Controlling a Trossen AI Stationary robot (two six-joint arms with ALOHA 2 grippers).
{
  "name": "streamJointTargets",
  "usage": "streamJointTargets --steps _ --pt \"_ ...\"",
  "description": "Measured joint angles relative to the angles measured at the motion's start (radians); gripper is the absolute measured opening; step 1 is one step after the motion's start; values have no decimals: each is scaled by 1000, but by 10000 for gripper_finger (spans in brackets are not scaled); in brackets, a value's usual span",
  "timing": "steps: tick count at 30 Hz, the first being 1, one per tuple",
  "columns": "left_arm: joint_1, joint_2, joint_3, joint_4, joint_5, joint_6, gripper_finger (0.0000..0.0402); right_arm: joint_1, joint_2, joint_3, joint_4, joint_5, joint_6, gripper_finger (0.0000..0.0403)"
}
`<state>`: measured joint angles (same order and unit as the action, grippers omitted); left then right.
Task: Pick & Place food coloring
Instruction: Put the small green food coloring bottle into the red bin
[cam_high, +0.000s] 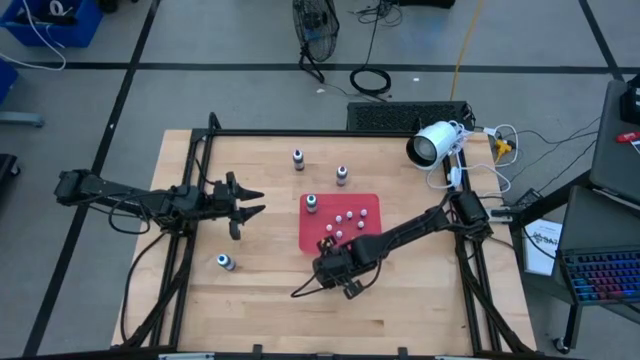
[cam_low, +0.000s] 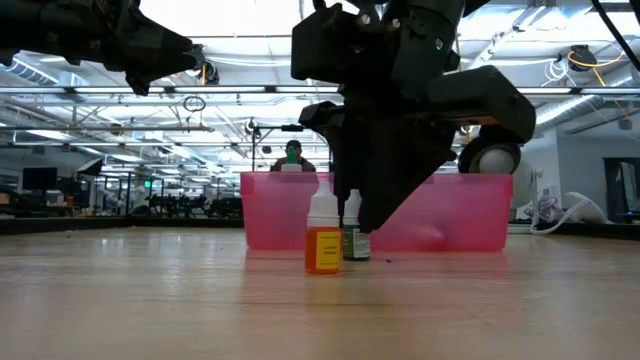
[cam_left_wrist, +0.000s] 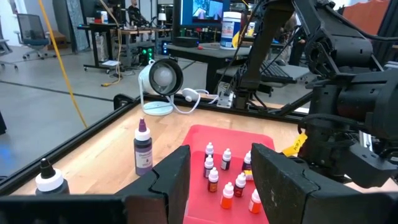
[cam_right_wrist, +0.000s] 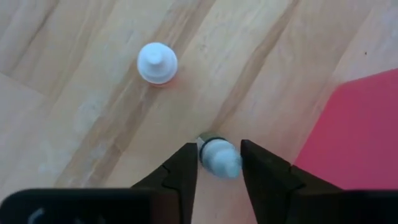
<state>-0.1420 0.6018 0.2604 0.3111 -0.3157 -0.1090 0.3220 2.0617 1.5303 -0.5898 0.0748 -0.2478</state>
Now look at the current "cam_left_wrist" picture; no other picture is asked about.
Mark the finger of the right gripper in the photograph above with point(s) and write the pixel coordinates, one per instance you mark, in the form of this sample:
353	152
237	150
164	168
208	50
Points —
320	146
367	168

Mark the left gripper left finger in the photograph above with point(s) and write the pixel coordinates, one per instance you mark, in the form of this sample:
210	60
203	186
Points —
168	193

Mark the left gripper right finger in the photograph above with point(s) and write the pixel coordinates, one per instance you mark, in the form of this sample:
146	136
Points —
280	193

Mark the small orange food coloring bottle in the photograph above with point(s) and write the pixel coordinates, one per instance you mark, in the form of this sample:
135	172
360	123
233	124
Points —
227	200
254	205

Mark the small red food coloring bottle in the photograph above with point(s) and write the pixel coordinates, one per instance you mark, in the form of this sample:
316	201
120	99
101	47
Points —
213	183
240	188

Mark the large purple food coloring bottle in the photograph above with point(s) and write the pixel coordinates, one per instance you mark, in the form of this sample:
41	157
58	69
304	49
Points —
143	155

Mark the small purple food coloring bottle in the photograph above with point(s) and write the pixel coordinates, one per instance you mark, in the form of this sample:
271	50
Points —
208	169
247	161

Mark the small black food coloring bottle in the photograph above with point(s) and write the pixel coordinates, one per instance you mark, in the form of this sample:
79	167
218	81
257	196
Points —
209	151

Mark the small dark blue coloring bottle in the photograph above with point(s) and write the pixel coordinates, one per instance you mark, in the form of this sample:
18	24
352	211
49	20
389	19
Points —
226	160

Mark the large black food coloring bottle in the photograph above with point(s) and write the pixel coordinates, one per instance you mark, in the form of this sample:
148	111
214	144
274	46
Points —
49	183

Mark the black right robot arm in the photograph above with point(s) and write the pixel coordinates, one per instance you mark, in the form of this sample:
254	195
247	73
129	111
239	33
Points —
342	46

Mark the red plastic tray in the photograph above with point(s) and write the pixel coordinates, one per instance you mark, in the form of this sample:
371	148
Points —
199	186

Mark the orange panel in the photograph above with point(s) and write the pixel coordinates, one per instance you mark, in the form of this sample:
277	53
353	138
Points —
367	15

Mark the white desk lamp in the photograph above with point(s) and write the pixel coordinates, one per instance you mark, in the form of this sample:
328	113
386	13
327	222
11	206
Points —
161	84

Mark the person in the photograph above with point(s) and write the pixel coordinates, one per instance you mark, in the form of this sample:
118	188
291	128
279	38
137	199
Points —
293	25
135	14

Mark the computer tower green lights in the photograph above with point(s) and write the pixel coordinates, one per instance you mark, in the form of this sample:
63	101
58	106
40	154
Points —
146	54

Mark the dark grey desk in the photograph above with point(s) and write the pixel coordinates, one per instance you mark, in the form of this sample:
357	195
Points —
192	53

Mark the white wipes canister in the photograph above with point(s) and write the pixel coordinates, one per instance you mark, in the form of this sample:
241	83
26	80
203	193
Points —
230	31

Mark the black box device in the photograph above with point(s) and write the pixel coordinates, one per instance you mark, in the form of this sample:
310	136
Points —
186	42

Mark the small white table lamp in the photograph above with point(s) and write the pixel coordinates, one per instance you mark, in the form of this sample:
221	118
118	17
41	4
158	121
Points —
162	17

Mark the large monitor screen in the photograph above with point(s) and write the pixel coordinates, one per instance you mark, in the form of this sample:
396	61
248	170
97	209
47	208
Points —
205	12

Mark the black background desk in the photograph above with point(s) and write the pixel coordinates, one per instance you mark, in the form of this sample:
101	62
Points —
102	28

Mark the grey office chair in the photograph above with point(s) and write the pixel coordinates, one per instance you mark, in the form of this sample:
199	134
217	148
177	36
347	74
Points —
4	46
32	31

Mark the silver metal bracket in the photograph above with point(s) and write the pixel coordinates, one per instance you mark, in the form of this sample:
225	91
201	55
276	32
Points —
225	99

